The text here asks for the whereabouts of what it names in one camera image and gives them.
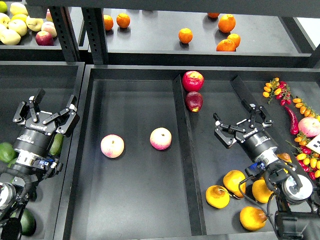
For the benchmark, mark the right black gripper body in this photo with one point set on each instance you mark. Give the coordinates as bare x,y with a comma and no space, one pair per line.
256,142

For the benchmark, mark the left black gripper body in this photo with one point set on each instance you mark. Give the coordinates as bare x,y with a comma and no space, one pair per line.
36,137

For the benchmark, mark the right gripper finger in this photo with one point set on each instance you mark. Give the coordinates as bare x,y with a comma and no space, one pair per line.
226,133
259,117

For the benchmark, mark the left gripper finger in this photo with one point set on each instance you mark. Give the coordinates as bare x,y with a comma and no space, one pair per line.
31,106
64,121

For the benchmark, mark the dark green avocado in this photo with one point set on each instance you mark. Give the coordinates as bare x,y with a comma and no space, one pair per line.
28,223

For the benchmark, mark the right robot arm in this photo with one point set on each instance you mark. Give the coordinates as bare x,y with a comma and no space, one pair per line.
298,213

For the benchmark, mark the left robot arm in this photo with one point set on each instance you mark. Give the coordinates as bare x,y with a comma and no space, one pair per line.
34,157

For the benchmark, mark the green avocado right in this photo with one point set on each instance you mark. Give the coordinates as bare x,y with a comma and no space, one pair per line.
57,144

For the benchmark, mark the yellow pear with brown spot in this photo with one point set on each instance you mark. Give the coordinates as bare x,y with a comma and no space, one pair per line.
285,157

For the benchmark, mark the green avocado far left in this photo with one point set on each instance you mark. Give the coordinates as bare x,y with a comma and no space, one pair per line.
7,152

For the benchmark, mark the green avocado middle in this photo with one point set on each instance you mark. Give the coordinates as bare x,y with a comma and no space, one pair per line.
12,162

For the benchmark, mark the yellow pear hidden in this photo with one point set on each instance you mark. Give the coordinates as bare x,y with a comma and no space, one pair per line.
260,191

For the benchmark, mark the yellow pear front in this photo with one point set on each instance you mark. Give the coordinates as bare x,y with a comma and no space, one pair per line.
252,218

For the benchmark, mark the pale pear on shelf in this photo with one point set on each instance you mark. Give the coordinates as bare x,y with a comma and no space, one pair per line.
18,8

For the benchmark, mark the black left tray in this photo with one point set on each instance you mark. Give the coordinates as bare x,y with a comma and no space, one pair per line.
18,81

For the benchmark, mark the cherry tomato bunch upper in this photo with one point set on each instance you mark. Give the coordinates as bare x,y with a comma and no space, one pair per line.
276,89

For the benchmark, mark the red chili pepper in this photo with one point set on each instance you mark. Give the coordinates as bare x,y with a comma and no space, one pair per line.
294,129

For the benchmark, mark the dark red apple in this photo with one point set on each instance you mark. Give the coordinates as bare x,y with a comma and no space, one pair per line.
194,101

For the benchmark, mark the orange cherry tomato bunch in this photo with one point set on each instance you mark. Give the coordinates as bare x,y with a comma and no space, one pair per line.
304,109

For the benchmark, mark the pink apple left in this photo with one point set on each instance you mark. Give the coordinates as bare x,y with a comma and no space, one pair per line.
112,146

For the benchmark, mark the pink apple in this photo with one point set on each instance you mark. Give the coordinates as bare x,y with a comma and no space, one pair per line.
160,138
309,126
112,146

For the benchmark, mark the pink apple far right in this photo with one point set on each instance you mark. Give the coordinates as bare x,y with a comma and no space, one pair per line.
309,126

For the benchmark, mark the cherry tomato bunch lower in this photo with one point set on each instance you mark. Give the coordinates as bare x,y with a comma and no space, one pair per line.
308,159

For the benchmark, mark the white label card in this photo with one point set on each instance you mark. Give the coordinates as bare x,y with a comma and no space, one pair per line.
314,144

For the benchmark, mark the bright red apple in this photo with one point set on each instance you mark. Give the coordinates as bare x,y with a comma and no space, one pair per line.
192,81

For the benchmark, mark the red apple on shelf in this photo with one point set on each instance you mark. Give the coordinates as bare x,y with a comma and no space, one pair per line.
44,38

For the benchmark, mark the pale yellow apple front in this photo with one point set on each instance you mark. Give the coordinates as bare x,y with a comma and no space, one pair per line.
9,37

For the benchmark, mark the pale yellow apple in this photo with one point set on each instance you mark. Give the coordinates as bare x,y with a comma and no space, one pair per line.
9,37
19,26
34,24

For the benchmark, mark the orange on shelf front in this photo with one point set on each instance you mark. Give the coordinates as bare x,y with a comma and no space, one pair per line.
226,45

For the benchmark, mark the orange on shelf behind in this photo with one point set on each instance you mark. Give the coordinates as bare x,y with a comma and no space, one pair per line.
235,38

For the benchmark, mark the pale yellow apple middle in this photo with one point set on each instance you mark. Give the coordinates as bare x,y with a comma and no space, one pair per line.
19,26

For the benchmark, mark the pink peach on shelf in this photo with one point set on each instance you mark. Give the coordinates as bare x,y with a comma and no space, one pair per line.
49,27

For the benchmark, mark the pale yellow apple right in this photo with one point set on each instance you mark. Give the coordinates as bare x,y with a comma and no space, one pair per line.
34,24

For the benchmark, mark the pale apple far left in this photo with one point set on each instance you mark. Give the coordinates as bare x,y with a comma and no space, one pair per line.
4,19

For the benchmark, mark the yellow lemon on shelf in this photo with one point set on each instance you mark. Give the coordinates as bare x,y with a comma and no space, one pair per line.
20,16

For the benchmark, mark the large orange on shelf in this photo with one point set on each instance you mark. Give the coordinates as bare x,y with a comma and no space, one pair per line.
226,23

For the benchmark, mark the black upper shelf tray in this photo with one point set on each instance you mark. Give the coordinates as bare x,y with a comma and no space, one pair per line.
152,39

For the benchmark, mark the black shelf post left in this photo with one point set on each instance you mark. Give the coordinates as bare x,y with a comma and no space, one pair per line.
65,33

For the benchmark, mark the black shelf post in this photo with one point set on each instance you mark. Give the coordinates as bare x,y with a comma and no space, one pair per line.
65,33
96,33

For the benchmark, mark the black shelf post right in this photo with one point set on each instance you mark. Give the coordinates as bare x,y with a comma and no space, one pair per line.
96,33

